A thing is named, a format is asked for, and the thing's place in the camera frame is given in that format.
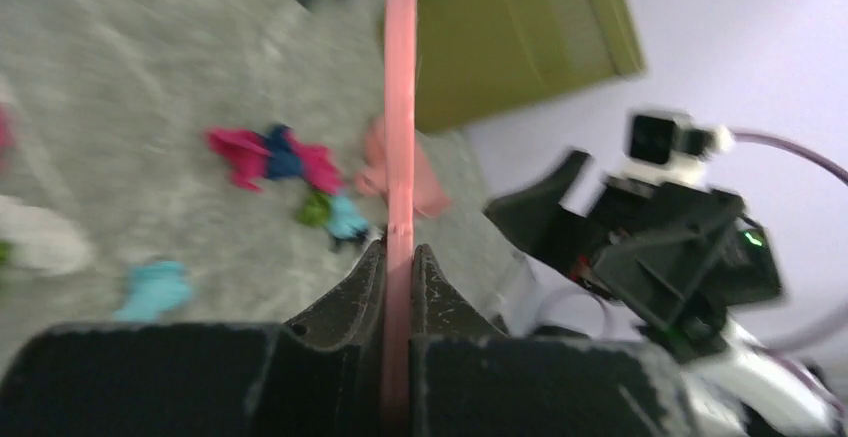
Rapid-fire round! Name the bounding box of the pink scrap centre right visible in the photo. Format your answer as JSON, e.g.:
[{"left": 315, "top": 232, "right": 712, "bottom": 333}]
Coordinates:
[{"left": 289, "top": 138, "right": 344, "bottom": 195}]

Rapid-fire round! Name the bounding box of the white paper scrap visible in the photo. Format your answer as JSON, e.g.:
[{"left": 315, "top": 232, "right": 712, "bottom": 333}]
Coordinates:
[{"left": 1, "top": 195, "right": 93, "bottom": 277}]

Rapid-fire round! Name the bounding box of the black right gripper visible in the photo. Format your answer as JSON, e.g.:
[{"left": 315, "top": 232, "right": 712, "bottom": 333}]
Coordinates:
[{"left": 483, "top": 150, "right": 784, "bottom": 362}]

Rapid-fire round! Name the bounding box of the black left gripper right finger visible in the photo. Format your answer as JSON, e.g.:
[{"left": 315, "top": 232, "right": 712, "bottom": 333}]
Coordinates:
[{"left": 410, "top": 245, "right": 701, "bottom": 436}]

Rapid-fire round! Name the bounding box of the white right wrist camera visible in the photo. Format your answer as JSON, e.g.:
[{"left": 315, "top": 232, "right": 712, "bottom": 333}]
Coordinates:
[{"left": 619, "top": 109, "right": 735, "bottom": 188}]

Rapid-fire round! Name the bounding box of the light blue scrap right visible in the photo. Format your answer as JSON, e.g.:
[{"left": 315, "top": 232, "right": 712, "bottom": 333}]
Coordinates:
[{"left": 325, "top": 194, "right": 371, "bottom": 240}]

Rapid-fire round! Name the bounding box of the olive green waste basket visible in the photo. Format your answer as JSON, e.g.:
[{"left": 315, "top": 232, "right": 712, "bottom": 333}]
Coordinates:
[{"left": 415, "top": 0, "right": 645, "bottom": 133}]

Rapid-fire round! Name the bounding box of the pink scrap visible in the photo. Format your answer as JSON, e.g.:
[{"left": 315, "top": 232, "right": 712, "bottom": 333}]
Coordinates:
[
  {"left": 289, "top": 138, "right": 344, "bottom": 195},
  {"left": 205, "top": 127, "right": 271, "bottom": 192}
]

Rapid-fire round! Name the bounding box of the pink hand brush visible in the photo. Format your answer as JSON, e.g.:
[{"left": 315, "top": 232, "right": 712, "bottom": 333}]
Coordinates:
[{"left": 379, "top": 0, "right": 418, "bottom": 436}]

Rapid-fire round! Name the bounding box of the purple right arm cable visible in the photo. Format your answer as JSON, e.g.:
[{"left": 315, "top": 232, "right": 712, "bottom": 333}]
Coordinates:
[{"left": 529, "top": 127, "right": 848, "bottom": 396}]

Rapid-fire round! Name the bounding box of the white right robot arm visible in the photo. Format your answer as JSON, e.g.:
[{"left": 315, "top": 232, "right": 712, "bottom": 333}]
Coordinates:
[{"left": 484, "top": 150, "right": 844, "bottom": 436}]

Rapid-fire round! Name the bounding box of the light blue scrap on brush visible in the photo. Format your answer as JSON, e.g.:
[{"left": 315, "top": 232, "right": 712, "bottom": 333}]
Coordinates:
[{"left": 113, "top": 261, "right": 193, "bottom": 322}]

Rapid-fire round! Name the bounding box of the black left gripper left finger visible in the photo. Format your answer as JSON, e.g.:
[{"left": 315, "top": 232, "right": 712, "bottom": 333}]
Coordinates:
[{"left": 1, "top": 243, "right": 385, "bottom": 436}]

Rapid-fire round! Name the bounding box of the green paper scrap centre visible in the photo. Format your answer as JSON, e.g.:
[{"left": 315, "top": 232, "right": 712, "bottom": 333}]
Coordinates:
[{"left": 295, "top": 191, "right": 333, "bottom": 228}]

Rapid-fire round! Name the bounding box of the dark blue scrap centre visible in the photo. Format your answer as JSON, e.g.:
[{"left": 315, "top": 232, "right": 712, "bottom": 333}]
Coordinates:
[{"left": 262, "top": 124, "right": 304, "bottom": 180}]

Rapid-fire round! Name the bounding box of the pink scrap centre left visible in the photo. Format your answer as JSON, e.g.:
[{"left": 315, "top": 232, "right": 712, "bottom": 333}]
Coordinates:
[{"left": 205, "top": 127, "right": 271, "bottom": 192}]

